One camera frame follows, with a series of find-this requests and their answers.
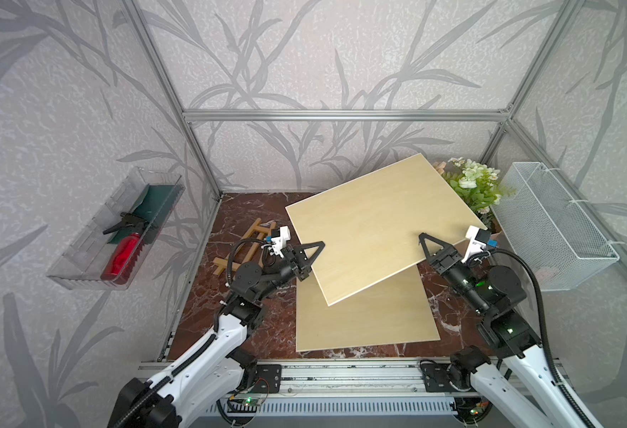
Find small wooden easel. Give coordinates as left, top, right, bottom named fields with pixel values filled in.
left=213, top=218, right=277, bottom=276

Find light plywood board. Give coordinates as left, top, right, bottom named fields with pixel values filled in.
left=295, top=267, right=440, bottom=352

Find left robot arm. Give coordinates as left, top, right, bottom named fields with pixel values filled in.
left=108, top=241, right=325, bottom=427

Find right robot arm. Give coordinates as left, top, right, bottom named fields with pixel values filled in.
left=418, top=226, right=601, bottom=427

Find green white-flowered plant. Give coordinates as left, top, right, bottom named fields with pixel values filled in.
left=442, top=157, right=515, bottom=228

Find pink item in basket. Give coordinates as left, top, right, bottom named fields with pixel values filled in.
left=534, top=267, right=559, bottom=285

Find green flat sheet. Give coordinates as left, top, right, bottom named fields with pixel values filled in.
left=103, top=185, right=183, bottom=245

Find red spray bottle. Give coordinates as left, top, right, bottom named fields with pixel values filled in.
left=101, top=232, right=143, bottom=285

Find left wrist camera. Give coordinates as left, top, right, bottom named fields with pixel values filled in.
left=266, top=226, right=291, bottom=258

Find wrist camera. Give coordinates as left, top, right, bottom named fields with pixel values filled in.
left=462, top=226, right=498, bottom=264
left=266, top=226, right=291, bottom=258

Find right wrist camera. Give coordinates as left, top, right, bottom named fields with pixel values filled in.
left=462, top=226, right=498, bottom=264

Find white wire mesh basket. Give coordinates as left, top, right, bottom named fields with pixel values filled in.
left=494, top=162, right=620, bottom=292

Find right black cable conduit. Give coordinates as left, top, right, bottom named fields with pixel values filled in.
left=486, top=247, right=598, bottom=428

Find black cable conduit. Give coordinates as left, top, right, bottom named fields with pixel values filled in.
left=107, top=237, right=272, bottom=428
left=486, top=247, right=598, bottom=428

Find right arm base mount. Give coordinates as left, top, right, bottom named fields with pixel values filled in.
left=418, top=358, right=479, bottom=397

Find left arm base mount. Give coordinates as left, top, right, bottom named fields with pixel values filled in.
left=238, top=363, right=282, bottom=394

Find left black cable conduit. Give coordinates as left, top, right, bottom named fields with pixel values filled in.
left=107, top=237, right=272, bottom=428

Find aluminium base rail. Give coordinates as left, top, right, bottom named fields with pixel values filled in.
left=114, top=359, right=579, bottom=418

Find clear plastic wall bin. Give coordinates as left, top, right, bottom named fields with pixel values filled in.
left=47, top=167, right=185, bottom=291

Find aluminium frame rails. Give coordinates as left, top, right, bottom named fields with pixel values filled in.
left=120, top=0, right=627, bottom=365

